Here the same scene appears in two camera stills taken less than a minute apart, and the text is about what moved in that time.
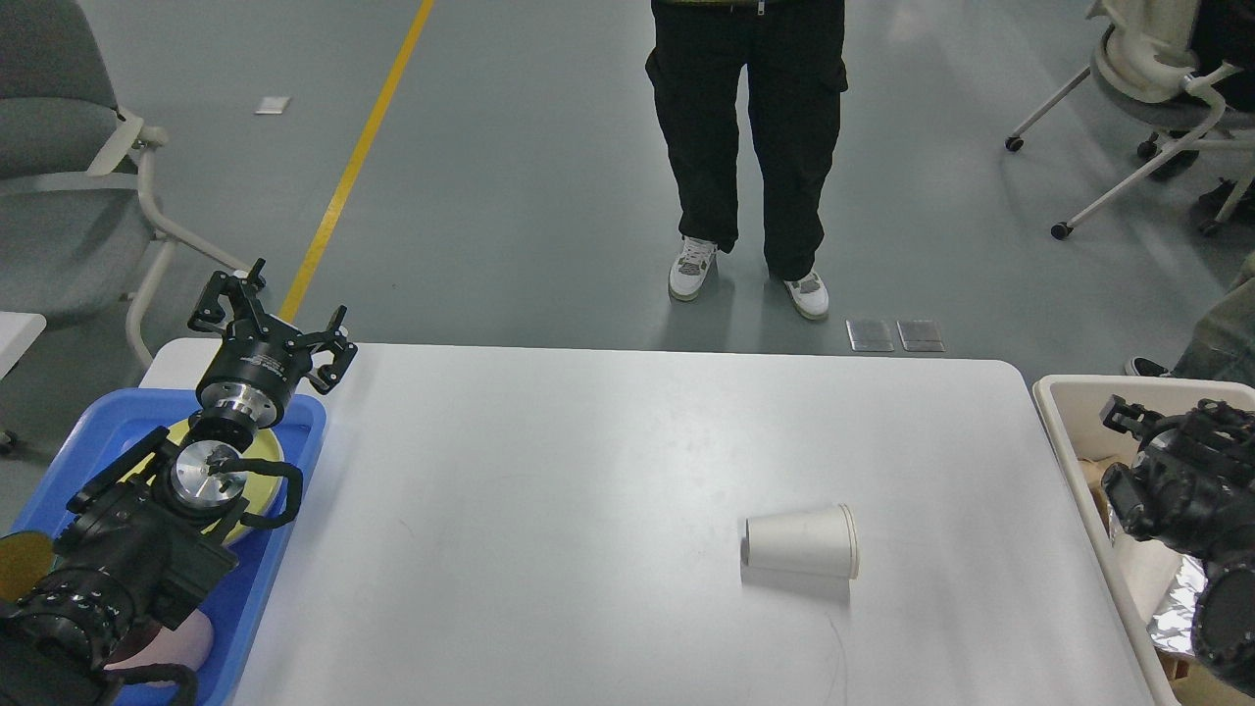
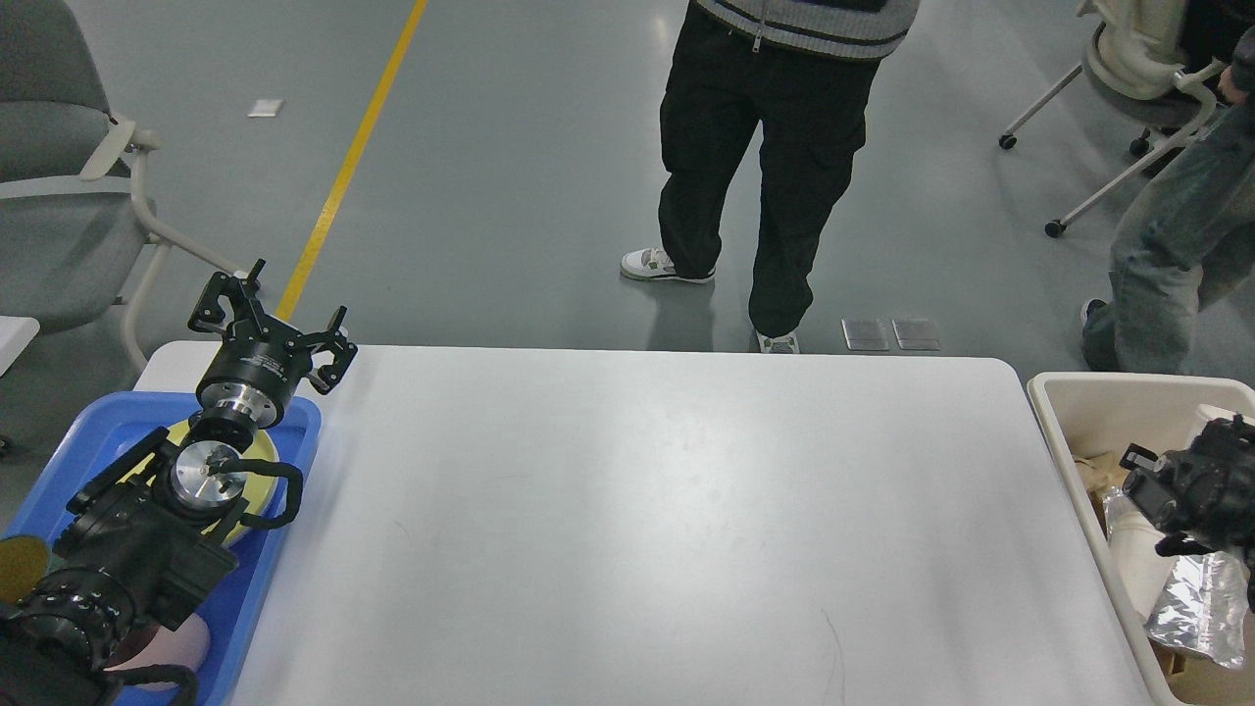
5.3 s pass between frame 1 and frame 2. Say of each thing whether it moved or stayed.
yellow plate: stayed
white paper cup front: moved
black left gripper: stayed
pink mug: stayed
